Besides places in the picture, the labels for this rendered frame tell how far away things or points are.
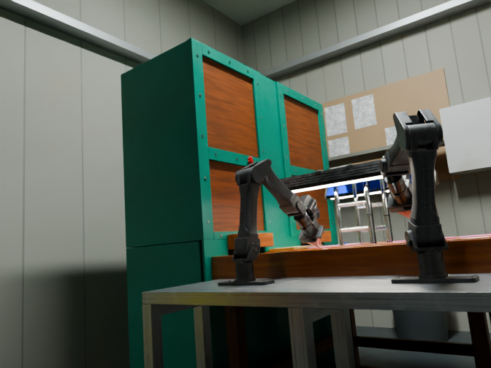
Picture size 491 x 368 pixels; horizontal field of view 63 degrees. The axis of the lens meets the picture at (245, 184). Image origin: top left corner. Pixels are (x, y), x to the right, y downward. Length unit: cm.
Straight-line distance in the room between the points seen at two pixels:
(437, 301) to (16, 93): 263
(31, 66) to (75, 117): 42
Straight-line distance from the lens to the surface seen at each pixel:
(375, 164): 177
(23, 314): 281
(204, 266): 178
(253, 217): 143
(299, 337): 111
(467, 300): 96
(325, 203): 285
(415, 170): 112
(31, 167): 288
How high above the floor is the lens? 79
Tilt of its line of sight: 9 degrees up
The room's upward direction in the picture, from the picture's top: 4 degrees counter-clockwise
